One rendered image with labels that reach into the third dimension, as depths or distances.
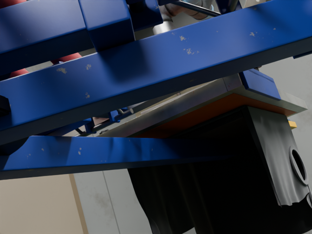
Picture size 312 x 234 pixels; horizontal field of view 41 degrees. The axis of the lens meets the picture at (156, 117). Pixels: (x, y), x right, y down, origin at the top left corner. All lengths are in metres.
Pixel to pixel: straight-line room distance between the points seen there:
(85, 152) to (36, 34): 0.35
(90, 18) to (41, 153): 0.34
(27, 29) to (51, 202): 3.66
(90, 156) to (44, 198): 3.31
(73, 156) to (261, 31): 0.44
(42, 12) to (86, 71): 0.10
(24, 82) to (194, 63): 0.20
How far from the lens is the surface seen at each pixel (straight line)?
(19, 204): 4.01
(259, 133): 1.21
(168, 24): 1.43
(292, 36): 0.52
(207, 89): 1.00
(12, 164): 0.69
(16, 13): 0.55
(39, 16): 0.54
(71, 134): 1.12
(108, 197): 4.58
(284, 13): 0.53
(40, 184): 4.14
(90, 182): 4.50
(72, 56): 0.82
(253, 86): 1.02
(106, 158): 0.87
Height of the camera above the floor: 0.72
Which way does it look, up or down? 13 degrees up
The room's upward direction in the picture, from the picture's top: 17 degrees counter-clockwise
